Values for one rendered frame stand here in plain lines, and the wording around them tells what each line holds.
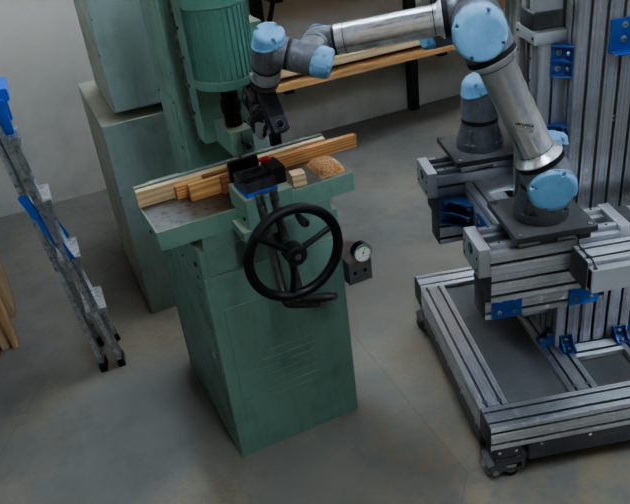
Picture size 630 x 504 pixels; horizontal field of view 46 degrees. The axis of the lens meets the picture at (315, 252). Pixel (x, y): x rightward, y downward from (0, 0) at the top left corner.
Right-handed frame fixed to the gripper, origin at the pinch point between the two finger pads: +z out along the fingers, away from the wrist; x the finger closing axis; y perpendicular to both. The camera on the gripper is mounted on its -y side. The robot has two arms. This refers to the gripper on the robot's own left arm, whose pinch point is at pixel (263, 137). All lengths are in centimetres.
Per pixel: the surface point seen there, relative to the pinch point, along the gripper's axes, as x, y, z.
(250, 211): 10.0, -14.8, 9.3
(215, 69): 6.1, 18.4, -9.9
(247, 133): -0.1, 9.6, 8.8
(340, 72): -120, 134, 144
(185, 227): 25.8, -8.1, 17.3
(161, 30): 11.7, 43.8, -3.2
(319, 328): -8, -34, 60
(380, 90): -171, 157, 199
